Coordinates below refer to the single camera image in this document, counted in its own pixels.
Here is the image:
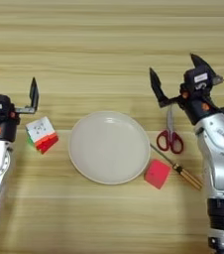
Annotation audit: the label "multicoloured puzzle cube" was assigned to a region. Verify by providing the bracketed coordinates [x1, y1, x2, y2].
[25, 115, 59, 155]

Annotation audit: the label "round beige plate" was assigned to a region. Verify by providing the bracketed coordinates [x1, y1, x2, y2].
[67, 110, 152, 186]

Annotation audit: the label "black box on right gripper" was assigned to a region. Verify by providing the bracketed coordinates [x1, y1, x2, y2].
[183, 66, 214, 92]

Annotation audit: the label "wooden handled screwdriver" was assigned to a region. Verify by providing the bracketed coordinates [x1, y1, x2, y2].
[150, 143, 204, 191]

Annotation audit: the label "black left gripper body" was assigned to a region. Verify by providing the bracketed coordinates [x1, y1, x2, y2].
[0, 111, 21, 143]

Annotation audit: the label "red handled scissors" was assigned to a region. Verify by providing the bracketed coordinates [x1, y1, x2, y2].
[156, 102, 185, 155]

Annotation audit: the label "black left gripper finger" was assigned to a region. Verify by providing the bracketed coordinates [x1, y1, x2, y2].
[15, 76, 40, 116]

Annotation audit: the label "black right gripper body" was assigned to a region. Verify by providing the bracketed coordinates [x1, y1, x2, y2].
[179, 82, 223, 126]

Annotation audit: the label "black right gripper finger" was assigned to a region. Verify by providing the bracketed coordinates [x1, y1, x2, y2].
[149, 66, 183, 109]
[189, 53, 224, 86]

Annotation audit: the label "red foam cube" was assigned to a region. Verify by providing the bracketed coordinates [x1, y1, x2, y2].
[144, 158, 172, 191]

